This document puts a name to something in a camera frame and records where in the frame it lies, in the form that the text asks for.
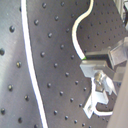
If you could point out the black perforated breadboard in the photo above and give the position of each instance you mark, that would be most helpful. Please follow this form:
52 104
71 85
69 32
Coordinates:
62 84

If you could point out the white breadboard edge strip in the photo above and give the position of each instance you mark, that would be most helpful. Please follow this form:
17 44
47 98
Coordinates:
29 58

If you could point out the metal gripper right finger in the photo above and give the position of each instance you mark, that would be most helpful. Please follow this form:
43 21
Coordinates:
119 52

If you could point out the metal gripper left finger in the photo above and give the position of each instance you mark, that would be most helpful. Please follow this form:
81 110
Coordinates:
104 54

